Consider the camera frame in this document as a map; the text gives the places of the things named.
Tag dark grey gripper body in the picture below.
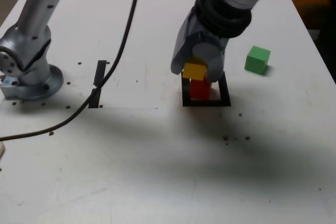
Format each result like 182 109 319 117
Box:
188 16 231 50

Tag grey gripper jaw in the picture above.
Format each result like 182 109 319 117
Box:
170 6 202 75
192 42 226 83

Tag green cube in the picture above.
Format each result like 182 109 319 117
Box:
244 45 271 74

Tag black tape square outline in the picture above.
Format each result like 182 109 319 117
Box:
181 71 232 108

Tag red cube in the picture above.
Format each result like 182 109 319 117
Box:
188 78 214 101

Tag black cable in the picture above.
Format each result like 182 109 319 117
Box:
0 0 146 142

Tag black tape strip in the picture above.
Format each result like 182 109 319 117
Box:
88 60 108 109

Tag yellow cube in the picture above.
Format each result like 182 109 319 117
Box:
182 57 208 81

